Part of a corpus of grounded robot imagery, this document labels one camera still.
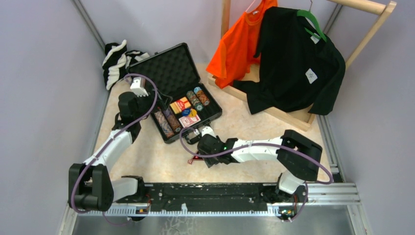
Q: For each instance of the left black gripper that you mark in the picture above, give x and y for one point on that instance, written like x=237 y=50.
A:
x=149 y=98

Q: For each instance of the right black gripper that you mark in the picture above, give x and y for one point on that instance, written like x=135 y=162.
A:
x=210 y=161

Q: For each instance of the blue small blind button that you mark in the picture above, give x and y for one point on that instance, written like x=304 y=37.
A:
x=186 y=112

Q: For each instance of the orange boxed card deck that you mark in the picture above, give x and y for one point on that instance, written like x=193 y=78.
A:
x=180 y=105

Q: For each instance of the black poker set case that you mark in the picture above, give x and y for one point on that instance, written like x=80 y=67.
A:
x=174 y=73

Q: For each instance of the yellow big blind button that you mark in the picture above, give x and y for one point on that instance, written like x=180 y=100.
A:
x=192 y=113

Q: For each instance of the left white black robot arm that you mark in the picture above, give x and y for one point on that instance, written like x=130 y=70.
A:
x=90 y=185

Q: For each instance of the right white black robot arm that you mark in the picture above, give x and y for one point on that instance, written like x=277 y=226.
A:
x=298 y=154

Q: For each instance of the red playing card deck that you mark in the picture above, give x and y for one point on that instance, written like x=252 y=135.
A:
x=187 y=121

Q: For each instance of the purple black chip stack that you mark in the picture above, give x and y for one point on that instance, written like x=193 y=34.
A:
x=171 y=119

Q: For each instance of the green orange chip stack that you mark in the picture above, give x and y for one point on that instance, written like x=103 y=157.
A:
x=194 y=101

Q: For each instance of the blue orange chip stack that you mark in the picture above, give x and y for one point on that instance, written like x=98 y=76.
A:
x=165 y=127

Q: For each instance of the red yellow chip stack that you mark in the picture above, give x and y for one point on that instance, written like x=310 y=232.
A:
x=201 y=96

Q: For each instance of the black white striped cloth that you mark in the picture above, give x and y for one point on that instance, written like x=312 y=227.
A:
x=117 y=59

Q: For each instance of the orange t-shirt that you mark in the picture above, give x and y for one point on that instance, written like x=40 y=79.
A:
x=235 y=53

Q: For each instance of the black t-shirt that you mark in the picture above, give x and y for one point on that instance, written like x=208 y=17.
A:
x=298 y=68

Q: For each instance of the green clothes hanger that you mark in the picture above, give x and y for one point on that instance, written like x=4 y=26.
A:
x=308 y=15

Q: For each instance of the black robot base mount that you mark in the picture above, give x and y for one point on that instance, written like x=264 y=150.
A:
x=213 y=197

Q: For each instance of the aluminium frame rail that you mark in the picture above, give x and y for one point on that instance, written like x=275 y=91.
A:
x=336 y=194

